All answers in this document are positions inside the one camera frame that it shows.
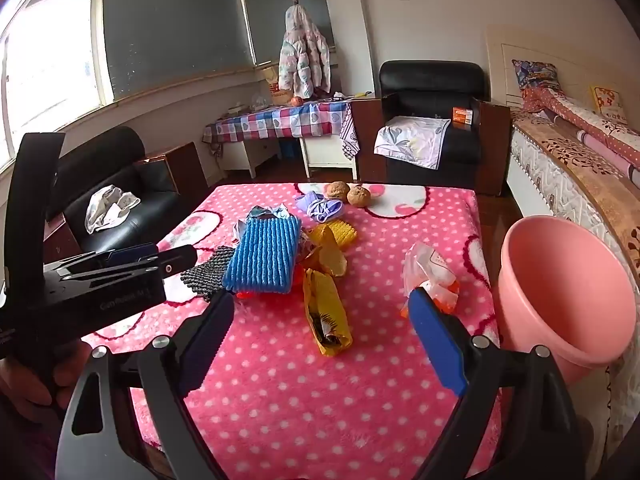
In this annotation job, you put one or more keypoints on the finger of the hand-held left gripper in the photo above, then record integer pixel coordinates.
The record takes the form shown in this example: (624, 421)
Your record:
(170, 265)
(132, 251)

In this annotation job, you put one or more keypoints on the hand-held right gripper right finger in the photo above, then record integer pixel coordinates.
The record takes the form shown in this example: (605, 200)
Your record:
(435, 340)

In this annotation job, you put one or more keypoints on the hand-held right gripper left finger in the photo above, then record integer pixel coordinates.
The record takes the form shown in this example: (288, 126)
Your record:
(210, 340)

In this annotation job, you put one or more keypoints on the clear orange snack wrapper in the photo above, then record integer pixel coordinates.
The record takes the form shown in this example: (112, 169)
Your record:
(430, 270)

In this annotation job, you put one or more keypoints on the yellow foil packet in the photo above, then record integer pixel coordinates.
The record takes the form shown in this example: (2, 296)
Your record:
(335, 310)

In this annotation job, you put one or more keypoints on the pink plastic basin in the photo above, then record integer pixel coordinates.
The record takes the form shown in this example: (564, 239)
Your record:
(560, 285)

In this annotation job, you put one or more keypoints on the person's left hand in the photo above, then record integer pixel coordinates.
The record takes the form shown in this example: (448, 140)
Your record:
(70, 367)

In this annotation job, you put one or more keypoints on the black mesh cloth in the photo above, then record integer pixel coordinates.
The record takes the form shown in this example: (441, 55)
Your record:
(207, 272)

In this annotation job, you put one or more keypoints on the crumpled white cloth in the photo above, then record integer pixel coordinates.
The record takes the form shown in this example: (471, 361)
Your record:
(107, 205)

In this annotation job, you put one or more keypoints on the pink polka dot blanket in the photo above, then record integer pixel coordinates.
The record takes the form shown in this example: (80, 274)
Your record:
(280, 385)

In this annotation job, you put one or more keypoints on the blue ribbed cleaning cloth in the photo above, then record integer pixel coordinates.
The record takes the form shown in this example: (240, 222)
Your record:
(262, 255)

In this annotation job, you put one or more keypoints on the black armchair with white cloth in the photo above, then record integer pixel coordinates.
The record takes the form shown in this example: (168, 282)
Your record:
(115, 160)

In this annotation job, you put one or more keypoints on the crumpled patterned wrapper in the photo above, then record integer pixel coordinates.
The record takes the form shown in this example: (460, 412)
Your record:
(260, 212)

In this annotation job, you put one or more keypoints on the large orange peel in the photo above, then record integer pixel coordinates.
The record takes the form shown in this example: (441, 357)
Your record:
(332, 257)

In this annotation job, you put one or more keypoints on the yellow knitted cloth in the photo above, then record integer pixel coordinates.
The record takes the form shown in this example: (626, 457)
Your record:
(345, 232)

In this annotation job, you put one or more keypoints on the checkered tablecloth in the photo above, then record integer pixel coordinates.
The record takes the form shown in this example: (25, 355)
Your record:
(280, 120)

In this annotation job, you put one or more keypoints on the white desk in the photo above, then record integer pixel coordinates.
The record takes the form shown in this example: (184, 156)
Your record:
(325, 152)

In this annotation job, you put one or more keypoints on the white quilted mattress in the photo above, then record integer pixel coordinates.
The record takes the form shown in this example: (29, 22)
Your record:
(545, 180)

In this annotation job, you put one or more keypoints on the white floral cloth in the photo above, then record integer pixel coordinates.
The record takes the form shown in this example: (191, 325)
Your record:
(410, 140)

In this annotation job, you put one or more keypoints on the paper bag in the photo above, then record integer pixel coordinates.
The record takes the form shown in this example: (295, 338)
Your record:
(272, 85)

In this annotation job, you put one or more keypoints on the window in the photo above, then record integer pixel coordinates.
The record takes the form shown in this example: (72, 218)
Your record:
(50, 60)

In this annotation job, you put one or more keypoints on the patterned hanging towel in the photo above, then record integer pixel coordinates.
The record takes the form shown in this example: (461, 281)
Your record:
(348, 135)

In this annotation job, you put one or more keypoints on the small orange box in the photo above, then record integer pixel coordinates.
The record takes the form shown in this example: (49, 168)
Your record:
(462, 115)

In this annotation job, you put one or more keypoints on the bed with brown blanket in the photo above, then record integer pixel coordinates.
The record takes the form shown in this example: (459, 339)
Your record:
(575, 160)

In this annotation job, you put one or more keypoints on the pastel puffer jacket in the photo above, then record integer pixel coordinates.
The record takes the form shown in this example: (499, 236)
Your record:
(300, 55)

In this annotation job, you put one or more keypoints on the black armchair with floral cloth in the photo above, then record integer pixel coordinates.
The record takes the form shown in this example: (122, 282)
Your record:
(430, 80)

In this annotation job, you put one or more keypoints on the pink dotted quilt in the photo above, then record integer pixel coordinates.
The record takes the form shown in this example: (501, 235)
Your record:
(590, 125)

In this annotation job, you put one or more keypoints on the cream bed headboard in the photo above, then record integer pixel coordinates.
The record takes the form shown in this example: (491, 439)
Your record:
(500, 70)

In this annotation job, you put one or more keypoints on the cartoon print pillow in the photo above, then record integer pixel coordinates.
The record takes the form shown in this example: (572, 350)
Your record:
(535, 75)

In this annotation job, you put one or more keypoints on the yellow flower pillow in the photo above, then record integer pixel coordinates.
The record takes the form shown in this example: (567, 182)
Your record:
(607, 97)

